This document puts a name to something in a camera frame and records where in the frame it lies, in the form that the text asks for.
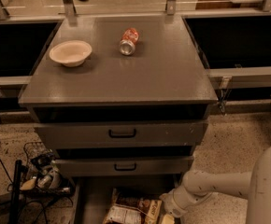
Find brown chip bag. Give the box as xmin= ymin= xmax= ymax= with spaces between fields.
xmin=103 ymin=188 xmax=162 ymax=224

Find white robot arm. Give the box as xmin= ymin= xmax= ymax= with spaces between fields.
xmin=160 ymin=147 xmax=271 ymax=224

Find grey middle drawer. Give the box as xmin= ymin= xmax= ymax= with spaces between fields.
xmin=56 ymin=156 xmax=193 ymax=177

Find grey drawer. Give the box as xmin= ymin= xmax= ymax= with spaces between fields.
xmin=70 ymin=175 xmax=180 ymax=224
xmin=56 ymin=156 xmax=193 ymax=177
xmin=35 ymin=121 xmax=207 ymax=149

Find grey bottom drawer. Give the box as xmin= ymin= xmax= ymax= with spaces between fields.
xmin=70 ymin=175 xmax=180 ymax=224

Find grey top drawer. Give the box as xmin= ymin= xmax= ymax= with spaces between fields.
xmin=35 ymin=121 xmax=207 ymax=149

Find grey drawer cabinet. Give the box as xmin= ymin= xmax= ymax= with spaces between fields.
xmin=18 ymin=14 xmax=219 ymax=224

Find red soda can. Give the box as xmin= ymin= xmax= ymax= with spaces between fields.
xmin=119 ymin=28 xmax=139 ymax=56

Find white paper bowl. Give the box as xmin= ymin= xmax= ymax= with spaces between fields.
xmin=50 ymin=40 xmax=93 ymax=67

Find black wire basket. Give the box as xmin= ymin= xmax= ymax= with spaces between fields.
xmin=20 ymin=142 xmax=72 ymax=196

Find black stand post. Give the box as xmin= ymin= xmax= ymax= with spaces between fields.
xmin=8 ymin=160 xmax=21 ymax=224

